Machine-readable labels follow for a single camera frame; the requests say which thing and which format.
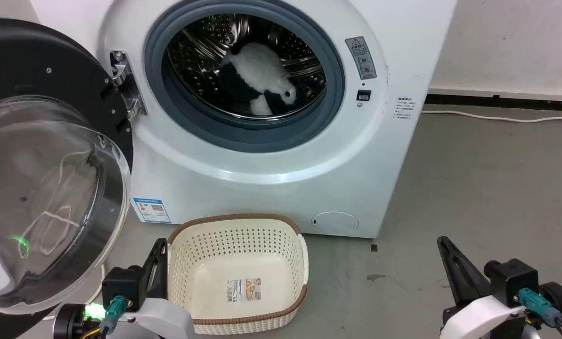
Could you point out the blue energy label sticker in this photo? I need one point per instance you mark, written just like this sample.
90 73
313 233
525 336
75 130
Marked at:
151 210

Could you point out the white front-load washing machine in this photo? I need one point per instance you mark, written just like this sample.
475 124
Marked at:
243 183

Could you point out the black and white plush panda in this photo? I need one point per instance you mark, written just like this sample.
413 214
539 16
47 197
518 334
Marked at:
262 70

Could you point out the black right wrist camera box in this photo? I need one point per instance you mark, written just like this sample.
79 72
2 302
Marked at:
514 280

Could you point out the black baseboard strip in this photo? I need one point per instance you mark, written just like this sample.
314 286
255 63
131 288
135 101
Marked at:
502 101

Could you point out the paper label with barcode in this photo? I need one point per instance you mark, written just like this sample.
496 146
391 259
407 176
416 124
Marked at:
244 289

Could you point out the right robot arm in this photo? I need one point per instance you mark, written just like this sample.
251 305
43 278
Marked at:
559 301

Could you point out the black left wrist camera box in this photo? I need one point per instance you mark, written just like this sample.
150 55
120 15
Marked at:
123 287

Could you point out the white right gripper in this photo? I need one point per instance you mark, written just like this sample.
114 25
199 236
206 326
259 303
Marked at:
483 318

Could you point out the cream perforated laundry basket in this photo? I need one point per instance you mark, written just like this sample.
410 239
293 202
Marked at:
236 275

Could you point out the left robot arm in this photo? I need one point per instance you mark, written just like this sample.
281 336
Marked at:
69 322

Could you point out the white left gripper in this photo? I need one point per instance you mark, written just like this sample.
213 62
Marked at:
163 318

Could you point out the small text sticker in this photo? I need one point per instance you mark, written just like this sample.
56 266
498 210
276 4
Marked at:
404 109

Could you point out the round drain filter cover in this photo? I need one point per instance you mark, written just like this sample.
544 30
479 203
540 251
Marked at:
335 222

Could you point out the grey warning sticker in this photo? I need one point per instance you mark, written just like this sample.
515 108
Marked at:
361 57

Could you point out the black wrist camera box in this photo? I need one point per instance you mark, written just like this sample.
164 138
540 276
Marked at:
123 287
514 280

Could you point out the black round glass washer door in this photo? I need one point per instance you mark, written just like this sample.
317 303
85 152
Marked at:
50 188

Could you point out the chrome door hinge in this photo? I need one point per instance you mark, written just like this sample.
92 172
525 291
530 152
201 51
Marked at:
126 82

